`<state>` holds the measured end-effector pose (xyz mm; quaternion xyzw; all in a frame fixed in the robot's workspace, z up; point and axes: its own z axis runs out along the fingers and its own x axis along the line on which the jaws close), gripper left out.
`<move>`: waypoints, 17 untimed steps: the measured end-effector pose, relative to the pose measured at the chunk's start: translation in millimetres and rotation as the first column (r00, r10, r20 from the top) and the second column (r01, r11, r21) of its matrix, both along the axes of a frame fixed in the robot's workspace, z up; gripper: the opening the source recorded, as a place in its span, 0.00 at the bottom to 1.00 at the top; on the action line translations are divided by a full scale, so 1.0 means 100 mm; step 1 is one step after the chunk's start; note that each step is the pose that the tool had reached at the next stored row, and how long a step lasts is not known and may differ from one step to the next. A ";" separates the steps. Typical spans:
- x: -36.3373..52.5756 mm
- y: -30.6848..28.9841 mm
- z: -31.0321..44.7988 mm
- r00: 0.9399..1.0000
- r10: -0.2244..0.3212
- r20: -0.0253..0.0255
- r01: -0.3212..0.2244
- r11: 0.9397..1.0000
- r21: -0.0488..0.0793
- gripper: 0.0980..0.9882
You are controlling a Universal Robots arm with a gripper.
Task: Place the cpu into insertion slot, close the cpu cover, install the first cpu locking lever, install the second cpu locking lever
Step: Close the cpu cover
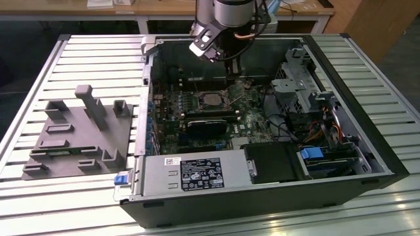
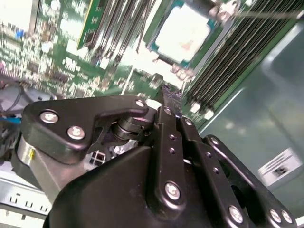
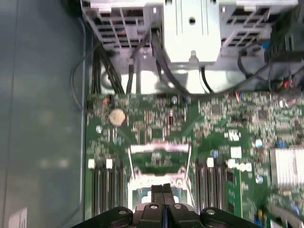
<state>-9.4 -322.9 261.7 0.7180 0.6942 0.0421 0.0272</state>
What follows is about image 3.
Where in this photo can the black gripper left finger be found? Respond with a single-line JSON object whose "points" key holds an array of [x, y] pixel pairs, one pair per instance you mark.
{"points": [[158, 213]]}

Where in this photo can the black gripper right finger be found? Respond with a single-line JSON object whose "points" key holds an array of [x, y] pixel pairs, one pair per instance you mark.
{"points": [[169, 213]]}

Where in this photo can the silver square CPU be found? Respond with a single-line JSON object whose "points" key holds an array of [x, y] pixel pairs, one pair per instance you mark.
{"points": [[144, 196]]}

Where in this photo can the metal socket cover frame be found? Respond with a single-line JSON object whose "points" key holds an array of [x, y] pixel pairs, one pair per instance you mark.
{"points": [[159, 147]]}

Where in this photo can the CPU socket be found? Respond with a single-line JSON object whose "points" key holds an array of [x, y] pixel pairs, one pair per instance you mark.
{"points": [[131, 197]]}

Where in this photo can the black RAM slot bank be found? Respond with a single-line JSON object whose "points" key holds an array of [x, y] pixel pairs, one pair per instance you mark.
{"points": [[209, 187], [98, 190]]}

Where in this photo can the green motherboard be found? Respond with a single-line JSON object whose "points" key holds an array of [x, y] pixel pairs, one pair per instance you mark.
{"points": [[213, 133]]}

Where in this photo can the round coin cell battery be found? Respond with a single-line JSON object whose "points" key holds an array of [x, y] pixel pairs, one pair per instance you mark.
{"points": [[117, 117]]}

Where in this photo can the silver chipset heatsink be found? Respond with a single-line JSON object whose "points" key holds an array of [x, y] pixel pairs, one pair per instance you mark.
{"points": [[287, 166]]}

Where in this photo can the black open PC case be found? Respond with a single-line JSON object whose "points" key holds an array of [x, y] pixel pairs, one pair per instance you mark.
{"points": [[42, 118]]}

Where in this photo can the grey metal drive cage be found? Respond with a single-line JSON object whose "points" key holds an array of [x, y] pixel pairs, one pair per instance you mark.
{"points": [[190, 35]]}

